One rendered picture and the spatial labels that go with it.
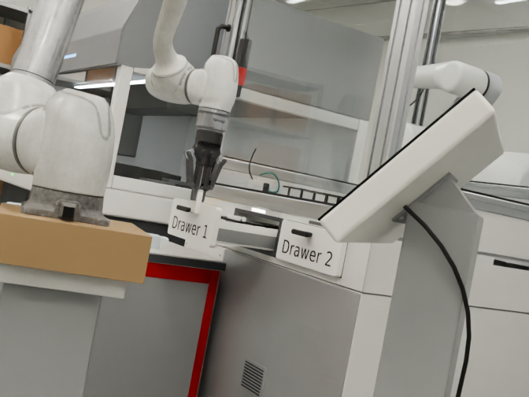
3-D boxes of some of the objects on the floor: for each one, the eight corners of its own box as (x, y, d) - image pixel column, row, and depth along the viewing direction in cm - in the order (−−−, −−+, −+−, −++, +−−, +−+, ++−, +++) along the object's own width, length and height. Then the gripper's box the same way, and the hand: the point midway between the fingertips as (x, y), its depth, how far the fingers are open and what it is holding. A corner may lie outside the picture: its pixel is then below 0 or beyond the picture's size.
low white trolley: (-12, 512, 210) (40, 237, 210) (-47, 431, 264) (-6, 211, 264) (181, 503, 240) (226, 261, 240) (113, 432, 293) (151, 234, 293)
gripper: (195, 125, 212) (179, 211, 212) (236, 135, 218) (220, 218, 218) (184, 125, 218) (168, 209, 218) (224, 135, 225) (209, 216, 225)
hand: (197, 202), depth 218 cm, fingers closed, pressing on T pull
